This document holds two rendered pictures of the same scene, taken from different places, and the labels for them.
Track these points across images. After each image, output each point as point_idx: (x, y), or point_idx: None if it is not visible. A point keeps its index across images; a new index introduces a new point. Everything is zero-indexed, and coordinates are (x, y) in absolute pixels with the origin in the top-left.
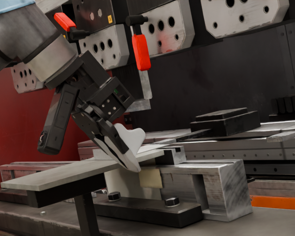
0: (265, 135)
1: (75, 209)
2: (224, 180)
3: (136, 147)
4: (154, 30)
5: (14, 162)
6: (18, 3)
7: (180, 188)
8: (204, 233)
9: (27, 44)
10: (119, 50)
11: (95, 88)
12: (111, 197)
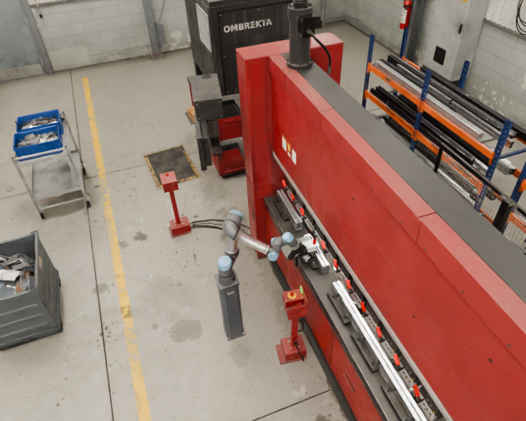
0: None
1: (295, 236)
2: (323, 268)
3: (307, 259)
4: (318, 239)
5: (281, 190)
6: (290, 240)
7: (316, 260)
8: (316, 276)
9: (290, 246)
10: (311, 230)
11: (301, 250)
12: None
